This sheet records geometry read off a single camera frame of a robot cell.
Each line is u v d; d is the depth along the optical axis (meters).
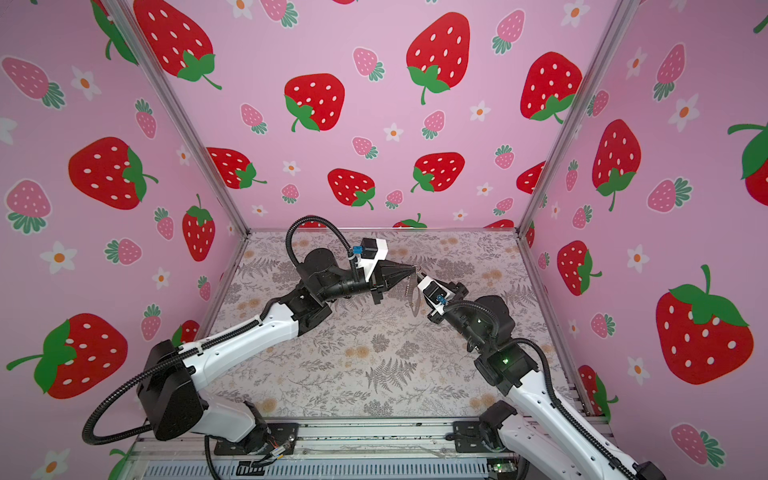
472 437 0.74
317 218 0.51
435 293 0.52
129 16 0.69
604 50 0.74
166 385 0.41
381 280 0.59
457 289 0.59
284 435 0.75
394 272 0.60
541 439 0.57
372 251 0.54
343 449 0.73
